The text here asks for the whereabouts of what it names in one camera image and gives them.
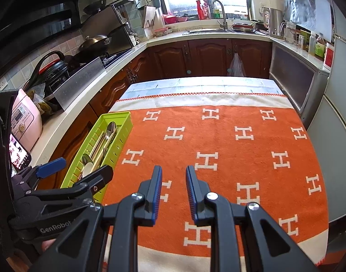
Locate chrome kitchen faucet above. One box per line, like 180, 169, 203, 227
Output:
211, 0, 228, 31

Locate red label container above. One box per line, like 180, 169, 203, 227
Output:
323, 42, 336, 68

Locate green plastic utensil tray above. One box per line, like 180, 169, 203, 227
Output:
60, 112, 133, 204

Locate orange printed blanket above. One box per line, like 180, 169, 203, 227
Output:
102, 93, 329, 272

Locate light cutting board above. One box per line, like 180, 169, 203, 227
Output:
142, 6, 163, 29

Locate steel splash guard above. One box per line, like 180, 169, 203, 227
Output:
53, 57, 106, 111

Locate white ceramic spoon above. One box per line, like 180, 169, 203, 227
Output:
82, 161, 95, 177

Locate light blue table cover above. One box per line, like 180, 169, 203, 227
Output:
123, 76, 284, 101

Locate grey refrigerator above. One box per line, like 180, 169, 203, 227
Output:
306, 0, 346, 224

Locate light wooden chopstick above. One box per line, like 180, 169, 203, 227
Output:
89, 132, 113, 166

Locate stainless steel countertop appliance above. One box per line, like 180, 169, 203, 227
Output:
82, 4, 134, 54

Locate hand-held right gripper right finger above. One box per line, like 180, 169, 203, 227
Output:
185, 165, 321, 272

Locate clear hanging plastic bag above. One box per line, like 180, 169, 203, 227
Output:
227, 52, 245, 77

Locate black pressure cooker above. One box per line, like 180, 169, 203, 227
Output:
26, 50, 70, 94

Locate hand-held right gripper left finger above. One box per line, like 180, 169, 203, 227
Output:
29, 165, 163, 272

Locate red bottle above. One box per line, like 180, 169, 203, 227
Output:
196, 0, 211, 20

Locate black range hood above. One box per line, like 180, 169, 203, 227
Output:
0, 0, 83, 83

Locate brown wooden base cabinets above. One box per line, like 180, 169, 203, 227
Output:
34, 38, 274, 193

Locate pink rice cooker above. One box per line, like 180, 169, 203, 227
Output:
10, 88, 43, 152

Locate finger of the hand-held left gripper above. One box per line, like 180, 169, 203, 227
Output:
12, 158, 67, 192
71, 164, 114, 202

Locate dark wok with lid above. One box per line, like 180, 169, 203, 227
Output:
77, 34, 113, 56

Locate steel electric kettle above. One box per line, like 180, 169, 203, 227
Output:
262, 6, 284, 37

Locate smartphone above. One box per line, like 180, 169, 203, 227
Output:
9, 133, 30, 172

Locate person's left hand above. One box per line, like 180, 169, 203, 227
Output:
41, 238, 58, 253

